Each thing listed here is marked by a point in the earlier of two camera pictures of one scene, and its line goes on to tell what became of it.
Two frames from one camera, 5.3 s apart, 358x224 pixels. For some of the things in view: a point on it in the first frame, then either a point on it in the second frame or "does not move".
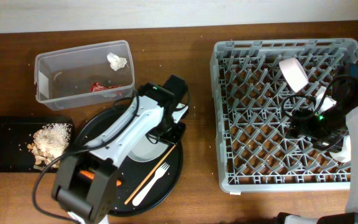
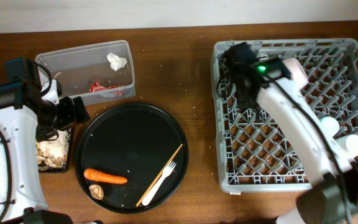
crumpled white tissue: [115, 62] does not move
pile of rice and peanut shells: [49, 144] does not move
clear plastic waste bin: [85, 76] does not move
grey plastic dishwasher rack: [257, 83] does not move
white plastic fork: [158, 173] -> [166, 172]
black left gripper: [176, 136] -> [71, 117]
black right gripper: [300, 124] -> [243, 106]
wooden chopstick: [154, 169] -> [160, 174]
